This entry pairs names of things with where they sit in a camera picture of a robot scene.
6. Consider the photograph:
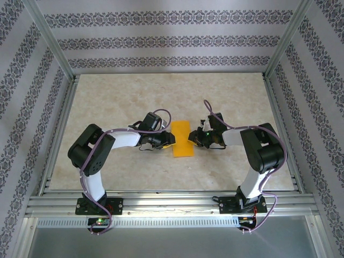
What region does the controller board with green light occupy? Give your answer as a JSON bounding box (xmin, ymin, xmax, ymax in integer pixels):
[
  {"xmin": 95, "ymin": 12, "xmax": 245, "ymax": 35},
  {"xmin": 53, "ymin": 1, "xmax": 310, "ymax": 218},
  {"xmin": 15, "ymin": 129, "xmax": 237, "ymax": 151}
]
[{"xmin": 87, "ymin": 217, "xmax": 112, "ymax": 232}]

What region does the long aluminium mounting rail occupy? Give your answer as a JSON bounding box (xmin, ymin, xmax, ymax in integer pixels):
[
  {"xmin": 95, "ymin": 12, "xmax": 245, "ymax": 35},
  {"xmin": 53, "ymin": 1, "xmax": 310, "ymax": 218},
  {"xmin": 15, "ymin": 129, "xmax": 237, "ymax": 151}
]
[{"xmin": 25, "ymin": 192, "xmax": 319, "ymax": 217}]

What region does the small black controller board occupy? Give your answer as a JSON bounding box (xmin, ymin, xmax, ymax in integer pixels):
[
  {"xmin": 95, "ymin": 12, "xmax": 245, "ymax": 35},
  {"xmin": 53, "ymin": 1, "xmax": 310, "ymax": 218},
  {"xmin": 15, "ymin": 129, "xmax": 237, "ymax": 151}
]
[{"xmin": 239, "ymin": 216, "xmax": 257, "ymax": 232}]

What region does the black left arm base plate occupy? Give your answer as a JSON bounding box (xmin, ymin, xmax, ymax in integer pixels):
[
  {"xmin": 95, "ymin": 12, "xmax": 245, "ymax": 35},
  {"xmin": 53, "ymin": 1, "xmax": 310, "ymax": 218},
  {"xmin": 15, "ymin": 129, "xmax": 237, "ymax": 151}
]
[{"xmin": 76, "ymin": 197, "xmax": 124, "ymax": 216}]

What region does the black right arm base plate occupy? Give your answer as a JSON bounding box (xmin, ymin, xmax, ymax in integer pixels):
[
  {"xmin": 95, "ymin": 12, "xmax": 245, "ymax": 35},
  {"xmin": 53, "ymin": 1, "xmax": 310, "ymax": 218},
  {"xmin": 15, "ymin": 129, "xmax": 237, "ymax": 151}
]
[{"xmin": 219, "ymin": 198, "xmax": 268, "ymax": 215}]

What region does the aluminium frame post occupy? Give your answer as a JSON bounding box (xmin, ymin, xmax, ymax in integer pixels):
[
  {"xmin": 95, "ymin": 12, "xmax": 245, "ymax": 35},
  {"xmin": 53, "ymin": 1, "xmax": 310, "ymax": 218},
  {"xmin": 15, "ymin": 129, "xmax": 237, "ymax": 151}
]
[
  {"xmin": 263, "ymin": 0, "xmax": 315, "ymax": 78},
  {"xmin": 23, "ymin": 0, "xmax": 76, "ymax": 81}
]

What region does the aluminium side rail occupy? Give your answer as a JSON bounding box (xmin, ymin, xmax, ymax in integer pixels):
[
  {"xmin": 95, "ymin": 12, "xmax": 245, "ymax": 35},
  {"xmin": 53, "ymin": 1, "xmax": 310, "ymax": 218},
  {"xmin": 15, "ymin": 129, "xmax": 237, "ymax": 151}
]
[
  {"xmin": 37, "ymin": 75, "xmax": 80, "ymax": 196},
  {"xmin": 263, "ymin": 75, "xmax": 306, "ymax": 193}
]

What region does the slotted grey cable duct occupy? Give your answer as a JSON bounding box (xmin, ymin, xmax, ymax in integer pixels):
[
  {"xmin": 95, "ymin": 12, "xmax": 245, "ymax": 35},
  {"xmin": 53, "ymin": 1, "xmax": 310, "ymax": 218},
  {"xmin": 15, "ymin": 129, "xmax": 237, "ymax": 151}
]
[{"xmin": 36, "ymin": 216, "xmax": 240, "ymax": 228}]

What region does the grey metal panel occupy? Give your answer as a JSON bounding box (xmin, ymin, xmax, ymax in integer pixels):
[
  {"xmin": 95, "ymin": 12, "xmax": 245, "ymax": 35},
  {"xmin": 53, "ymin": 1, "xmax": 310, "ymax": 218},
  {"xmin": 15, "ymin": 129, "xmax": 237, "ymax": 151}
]
[{"xmin": 21, "ymin": 217, "xmax": 326, "ymax": 258}]

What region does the yellow paper sheet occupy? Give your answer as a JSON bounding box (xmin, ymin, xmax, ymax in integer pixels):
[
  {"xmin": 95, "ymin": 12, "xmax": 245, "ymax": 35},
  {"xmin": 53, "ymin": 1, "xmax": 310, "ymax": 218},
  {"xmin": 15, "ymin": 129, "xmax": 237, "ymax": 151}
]
[{"xmin": 171, "ymin": 120, "xmax": 195, "ymax": 158}]

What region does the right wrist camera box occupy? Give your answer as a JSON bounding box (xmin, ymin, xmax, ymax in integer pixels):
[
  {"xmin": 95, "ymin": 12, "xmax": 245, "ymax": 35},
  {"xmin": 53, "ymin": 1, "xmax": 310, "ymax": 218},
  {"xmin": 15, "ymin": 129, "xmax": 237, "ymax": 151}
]
[{"xmin": 199, "ymin": 116, "xmax": 212, "ymax": 132}]

